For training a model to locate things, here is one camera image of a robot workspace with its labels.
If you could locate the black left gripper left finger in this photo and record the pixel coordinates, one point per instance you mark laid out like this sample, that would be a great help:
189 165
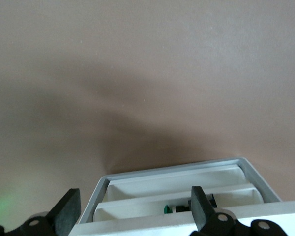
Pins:
66 209

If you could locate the green head push button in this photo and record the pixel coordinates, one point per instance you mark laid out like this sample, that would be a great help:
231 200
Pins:
167 209

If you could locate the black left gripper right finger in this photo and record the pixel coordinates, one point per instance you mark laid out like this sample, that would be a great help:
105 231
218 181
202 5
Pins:
200 204

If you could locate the white drawer cabinet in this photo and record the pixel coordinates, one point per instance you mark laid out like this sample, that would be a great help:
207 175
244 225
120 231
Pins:
260 179

